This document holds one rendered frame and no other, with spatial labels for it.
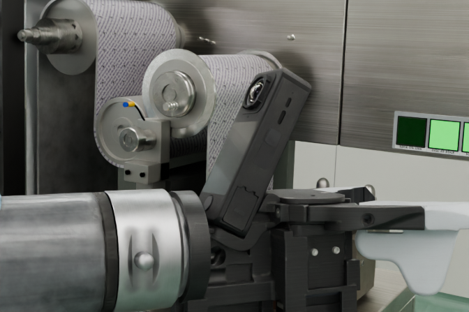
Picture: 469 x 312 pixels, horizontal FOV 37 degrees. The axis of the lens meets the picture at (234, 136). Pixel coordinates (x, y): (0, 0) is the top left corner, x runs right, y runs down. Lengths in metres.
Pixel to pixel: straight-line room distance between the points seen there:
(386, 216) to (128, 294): 0.16
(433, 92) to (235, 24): 0.44
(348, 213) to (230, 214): 0.07
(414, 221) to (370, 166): 3.44
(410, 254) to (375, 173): 3.42
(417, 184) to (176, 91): 2.78
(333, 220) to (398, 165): 3.40
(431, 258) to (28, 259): 0.25
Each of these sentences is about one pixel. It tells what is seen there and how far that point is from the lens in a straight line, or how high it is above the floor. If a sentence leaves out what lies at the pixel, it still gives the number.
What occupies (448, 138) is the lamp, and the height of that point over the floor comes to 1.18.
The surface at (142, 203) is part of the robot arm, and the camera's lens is 0.43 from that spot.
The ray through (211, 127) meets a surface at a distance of 1.16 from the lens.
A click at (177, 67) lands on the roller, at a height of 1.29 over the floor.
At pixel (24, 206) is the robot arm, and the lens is 0.42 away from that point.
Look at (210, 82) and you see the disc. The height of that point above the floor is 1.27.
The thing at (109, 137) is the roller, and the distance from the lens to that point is 1.29.
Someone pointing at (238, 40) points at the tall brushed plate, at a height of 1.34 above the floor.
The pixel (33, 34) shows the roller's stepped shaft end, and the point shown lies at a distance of 1.26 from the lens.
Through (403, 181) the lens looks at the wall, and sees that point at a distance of 3.85.
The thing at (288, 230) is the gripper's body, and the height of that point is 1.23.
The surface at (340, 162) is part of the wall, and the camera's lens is 3.95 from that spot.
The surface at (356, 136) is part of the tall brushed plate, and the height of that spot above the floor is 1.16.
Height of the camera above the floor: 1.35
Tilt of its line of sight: 8 degrees down
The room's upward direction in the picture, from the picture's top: 2 degrees clockwise
